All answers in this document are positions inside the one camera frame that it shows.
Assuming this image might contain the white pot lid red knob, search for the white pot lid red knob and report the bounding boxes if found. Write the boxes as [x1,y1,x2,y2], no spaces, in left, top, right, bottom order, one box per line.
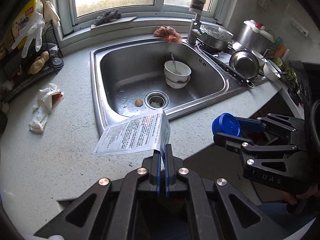
[244,20,275,43]

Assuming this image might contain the dark steel wool scrubber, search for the dark steel wool scrubber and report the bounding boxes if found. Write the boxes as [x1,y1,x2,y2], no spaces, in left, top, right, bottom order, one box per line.
[94,9,122,26]

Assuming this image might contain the stainless steel sink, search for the stainless steel sink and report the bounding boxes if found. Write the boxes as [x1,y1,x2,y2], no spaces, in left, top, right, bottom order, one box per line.
[90,39,270,137]

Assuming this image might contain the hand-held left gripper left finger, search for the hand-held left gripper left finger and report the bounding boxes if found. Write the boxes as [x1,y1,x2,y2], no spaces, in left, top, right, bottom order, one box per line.
[35,152,162,240]

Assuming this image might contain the steel mixing bowl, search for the steel mixing bowl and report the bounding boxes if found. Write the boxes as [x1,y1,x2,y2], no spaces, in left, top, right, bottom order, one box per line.
[229,50,260,80]

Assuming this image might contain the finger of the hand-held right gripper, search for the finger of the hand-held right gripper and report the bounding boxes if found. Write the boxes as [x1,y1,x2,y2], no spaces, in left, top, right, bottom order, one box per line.
[213,132,302,167]
[237,114,304,145]

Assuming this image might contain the blue bottle cap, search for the blue bottle cap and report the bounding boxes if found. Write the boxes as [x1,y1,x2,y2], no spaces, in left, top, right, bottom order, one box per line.
[212,113,242,138]

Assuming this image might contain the printed paper leaflet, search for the printed paper leaflet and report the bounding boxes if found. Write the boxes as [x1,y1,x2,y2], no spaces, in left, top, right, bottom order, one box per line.
[92,109,171,157]

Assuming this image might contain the black wire rack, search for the black wire rack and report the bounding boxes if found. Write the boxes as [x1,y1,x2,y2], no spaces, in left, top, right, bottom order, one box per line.
[0,2,63,103]

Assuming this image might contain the person's right hand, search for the person's right hand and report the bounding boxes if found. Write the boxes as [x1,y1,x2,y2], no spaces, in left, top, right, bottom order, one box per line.
[284,182,320,214]

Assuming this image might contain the small white bowl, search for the small white bowl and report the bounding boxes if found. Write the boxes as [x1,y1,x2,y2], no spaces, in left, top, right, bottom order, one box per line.
[263,59,283,81]
[251,50,268,67]

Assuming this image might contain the green plastic basket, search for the green plastic basket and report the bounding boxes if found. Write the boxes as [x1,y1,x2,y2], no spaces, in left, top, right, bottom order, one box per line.
[266,29,283,49]

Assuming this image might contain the white plate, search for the white plate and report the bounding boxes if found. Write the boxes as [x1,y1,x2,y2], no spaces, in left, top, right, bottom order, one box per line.
[214,51,232,65]

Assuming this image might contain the crumpled white tissue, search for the crumpled white tissue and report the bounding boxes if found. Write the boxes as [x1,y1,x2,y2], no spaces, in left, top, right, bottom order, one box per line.
[28,110,52,133]

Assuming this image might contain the green leafy vegetables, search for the green leafy vegetables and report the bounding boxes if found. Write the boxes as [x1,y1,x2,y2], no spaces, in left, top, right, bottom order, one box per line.
[271,57,299,82]

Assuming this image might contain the black-handled frying pan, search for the black-handled frying pan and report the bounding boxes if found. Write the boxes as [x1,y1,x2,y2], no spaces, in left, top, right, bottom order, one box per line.
[199,45,256,88]

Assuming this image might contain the steel steamer pot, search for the steel steamer pot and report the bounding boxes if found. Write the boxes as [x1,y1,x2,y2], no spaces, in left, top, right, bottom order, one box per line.
[197,25,234,52]

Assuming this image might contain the black round burner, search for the black round burner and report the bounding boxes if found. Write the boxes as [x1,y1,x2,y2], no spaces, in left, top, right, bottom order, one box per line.
[287,85,304,107]

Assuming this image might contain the tan ginger root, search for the tan ginger root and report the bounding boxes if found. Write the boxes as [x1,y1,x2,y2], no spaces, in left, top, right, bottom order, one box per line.
[29,51,50,74]

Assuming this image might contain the white plastic bag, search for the white plastic bag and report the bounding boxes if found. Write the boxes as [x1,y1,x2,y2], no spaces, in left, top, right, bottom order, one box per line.
[32,83,62,113]

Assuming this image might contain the person's leg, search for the person's leg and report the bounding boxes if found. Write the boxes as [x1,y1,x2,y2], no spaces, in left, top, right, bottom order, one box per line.
[256,202,317,240]

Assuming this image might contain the white faucet water filter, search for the white faucet water filter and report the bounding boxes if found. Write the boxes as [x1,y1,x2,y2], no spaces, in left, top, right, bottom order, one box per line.
[189,0,206,12]

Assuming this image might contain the translucent white rubber glove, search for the translucent white rubber glove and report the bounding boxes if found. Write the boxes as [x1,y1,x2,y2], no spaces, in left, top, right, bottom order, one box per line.
[11,1,45,58]

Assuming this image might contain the white bowl behind steamer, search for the white bowl behind steamer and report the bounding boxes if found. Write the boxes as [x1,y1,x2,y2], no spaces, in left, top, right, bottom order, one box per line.
[219,27,234,42]

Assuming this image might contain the yellow detergent bottle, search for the yellow detergent bottle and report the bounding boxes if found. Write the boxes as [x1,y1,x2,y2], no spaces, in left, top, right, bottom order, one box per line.
[11,0,43,43]

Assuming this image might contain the red-brown sachet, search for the red-brown sachet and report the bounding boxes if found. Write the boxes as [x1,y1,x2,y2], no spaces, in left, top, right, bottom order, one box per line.
[51,92,65,104]

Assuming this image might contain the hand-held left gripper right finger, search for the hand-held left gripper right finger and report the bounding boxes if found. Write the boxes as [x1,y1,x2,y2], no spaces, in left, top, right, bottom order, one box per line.
[165,144,290,240]

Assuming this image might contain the sink drain strainer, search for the sink drain strainer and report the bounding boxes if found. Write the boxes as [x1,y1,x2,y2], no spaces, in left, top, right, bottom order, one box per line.
[146,92,169,109]

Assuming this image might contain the cream rubber glove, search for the cream rubber glove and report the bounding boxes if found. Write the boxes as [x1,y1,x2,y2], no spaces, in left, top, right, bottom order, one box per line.
[44,1,61,28]

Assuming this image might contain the white wall power strip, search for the white wall power strip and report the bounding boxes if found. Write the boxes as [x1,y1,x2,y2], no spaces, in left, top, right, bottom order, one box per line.
[290,17,308,36]

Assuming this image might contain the black round sink plug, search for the black round sink plug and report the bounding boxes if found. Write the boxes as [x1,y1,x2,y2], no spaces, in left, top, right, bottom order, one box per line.
[51,57,64,70]

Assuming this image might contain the white ceramic bowl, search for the white ceramic bowl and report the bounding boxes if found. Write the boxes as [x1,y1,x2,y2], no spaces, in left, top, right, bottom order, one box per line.
[164,60,192,78]
[165,74,191,89]

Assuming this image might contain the large steel stockpot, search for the large steel stockpot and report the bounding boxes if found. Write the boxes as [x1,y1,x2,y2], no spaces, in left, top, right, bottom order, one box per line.
[237,20,275,55]

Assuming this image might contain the metal spoon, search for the metal spoon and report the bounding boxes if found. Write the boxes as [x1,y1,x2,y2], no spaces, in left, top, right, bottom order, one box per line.
[170,52,181,75]

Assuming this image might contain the orange mesh dishcloth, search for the orange mesh dishcloth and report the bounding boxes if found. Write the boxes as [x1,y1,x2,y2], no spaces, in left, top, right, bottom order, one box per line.
[153,26,181,43]

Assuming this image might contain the grey curved faucet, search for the grey curved faucet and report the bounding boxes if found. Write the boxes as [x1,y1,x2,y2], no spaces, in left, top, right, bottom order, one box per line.
[186,0,210,45]

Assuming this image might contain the garlic bulb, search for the garlic bulb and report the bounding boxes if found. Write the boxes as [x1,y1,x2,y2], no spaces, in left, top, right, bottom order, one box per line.
[0,80,14,94]

